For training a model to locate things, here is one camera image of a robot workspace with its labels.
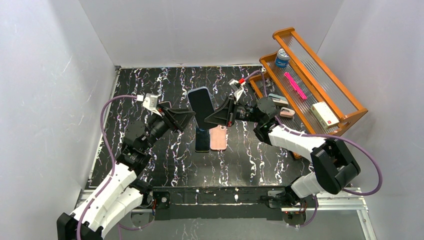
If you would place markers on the green phone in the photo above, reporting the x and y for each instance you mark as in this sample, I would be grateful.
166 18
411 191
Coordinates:
202 140

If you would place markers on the blue round jar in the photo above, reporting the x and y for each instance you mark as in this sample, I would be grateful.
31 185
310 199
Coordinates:
282 58

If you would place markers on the white cardboard box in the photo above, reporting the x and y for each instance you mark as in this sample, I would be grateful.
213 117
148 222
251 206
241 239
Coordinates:
325 116

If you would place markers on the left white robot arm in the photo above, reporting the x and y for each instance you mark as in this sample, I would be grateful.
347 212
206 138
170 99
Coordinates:
122 190

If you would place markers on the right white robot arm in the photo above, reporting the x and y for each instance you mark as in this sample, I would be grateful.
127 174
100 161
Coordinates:
334 166

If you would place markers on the orange wooden shelf rack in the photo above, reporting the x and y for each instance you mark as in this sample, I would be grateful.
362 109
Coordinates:
315 79

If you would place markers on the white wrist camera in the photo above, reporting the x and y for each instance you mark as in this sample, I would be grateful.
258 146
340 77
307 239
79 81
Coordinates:
238 87
149 101

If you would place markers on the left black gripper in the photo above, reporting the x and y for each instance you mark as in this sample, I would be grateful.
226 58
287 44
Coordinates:
165 118

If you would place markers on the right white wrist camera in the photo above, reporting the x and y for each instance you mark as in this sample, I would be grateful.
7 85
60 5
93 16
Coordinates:
238 87

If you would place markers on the teal grey stapler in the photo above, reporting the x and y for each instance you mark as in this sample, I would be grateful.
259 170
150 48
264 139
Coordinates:
279 100

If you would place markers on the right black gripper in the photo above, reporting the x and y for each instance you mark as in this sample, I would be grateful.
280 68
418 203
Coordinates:
230 113

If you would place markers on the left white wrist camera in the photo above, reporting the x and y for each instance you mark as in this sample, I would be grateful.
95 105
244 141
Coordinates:
149 101

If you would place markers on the pink flat tool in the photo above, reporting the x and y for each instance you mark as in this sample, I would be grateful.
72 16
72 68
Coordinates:
295 86

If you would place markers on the pink phone case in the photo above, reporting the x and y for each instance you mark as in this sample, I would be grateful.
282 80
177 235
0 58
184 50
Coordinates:
218 138

